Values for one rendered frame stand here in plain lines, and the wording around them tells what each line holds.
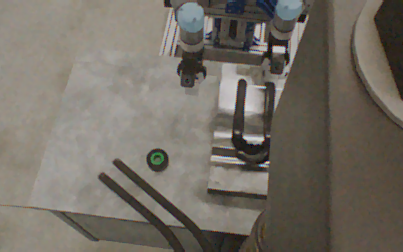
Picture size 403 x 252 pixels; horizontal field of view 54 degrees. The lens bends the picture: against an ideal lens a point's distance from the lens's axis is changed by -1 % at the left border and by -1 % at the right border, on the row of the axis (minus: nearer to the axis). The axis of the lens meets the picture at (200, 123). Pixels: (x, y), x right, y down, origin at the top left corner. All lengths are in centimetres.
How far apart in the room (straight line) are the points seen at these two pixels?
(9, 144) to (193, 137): 142
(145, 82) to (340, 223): 149
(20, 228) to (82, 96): 102
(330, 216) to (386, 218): 2
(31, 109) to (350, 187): 256
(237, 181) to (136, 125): 45
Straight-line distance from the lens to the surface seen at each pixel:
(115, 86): 165
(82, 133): 158
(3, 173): 257
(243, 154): 141
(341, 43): 22
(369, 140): 20
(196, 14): 117
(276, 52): 141
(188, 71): 130
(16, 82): 284
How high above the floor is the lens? 217
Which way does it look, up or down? 64 degrees down
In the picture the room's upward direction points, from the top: straight up
